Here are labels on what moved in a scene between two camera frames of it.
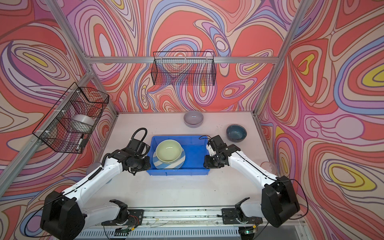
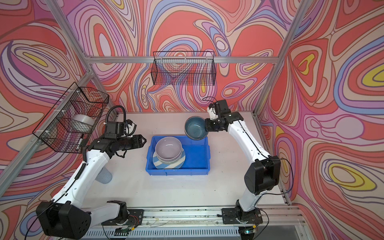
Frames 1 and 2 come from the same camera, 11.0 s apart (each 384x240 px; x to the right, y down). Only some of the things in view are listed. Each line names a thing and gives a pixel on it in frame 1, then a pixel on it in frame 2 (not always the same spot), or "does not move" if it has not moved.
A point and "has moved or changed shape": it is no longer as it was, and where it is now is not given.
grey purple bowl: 193,119 to 168,149
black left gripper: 147,165 to 137,140
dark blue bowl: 236,133 has moved or changed shape
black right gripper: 208,164 to 208,128
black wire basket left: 69,123 does not move
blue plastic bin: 195,146 does not move
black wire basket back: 184,68 does not move
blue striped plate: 161,165 does not move
